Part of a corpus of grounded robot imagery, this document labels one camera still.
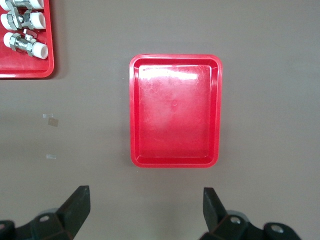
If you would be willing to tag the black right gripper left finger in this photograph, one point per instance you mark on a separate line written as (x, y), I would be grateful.
(75, 207)

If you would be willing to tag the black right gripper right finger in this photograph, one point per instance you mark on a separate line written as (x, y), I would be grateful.
(212, 212)

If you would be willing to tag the clear tape marker strip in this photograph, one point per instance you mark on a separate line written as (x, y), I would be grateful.
(50, 156)
(47, 115)

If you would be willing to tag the empty red plastic tray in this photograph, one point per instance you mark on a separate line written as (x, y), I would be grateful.
(175, 112)

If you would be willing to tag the red tray holding valves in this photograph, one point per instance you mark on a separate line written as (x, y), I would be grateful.
(25, 67)

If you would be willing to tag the metal valve with white caps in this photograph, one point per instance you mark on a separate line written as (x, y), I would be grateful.
(15, 21)
(32, 3)
(22, 45)

